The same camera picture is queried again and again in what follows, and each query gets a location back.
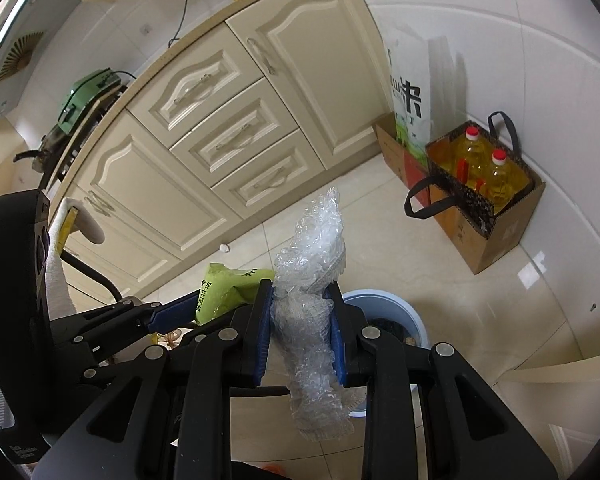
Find white rice bag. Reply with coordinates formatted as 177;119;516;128
385;25;434;162

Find small brown cardboard box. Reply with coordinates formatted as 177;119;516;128
372;112;431;192

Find light blue waste bin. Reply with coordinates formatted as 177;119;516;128
340;289;429;418

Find light green snack wrapper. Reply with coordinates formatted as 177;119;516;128
197;262;277;324

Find clear plastic wrap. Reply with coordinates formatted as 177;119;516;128
270;187;357;442

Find yellow cooking oil bottle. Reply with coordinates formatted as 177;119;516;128
484;149;527;214
452;127;492;192

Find green electric cooking pot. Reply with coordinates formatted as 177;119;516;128
57;69;125;134

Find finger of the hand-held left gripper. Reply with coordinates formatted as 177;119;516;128
55;287;259;361
167;306;252;357

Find brown folding fan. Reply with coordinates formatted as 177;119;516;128
0;32;44;74

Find cream lower kitchen cabinets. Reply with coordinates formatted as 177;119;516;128
45;0;396;306

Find dark wok yellow handle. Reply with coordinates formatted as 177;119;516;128
14;125;68;172

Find black gas stove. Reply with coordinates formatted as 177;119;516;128
40;100;112;191

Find cardboard box black handles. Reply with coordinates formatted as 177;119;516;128
404;110;547;276

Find black power cable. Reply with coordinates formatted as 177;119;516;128
167;0;194;47

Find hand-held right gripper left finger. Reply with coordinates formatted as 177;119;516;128
32;280;276;480

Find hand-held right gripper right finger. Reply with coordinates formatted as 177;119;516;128
329;284;566;480

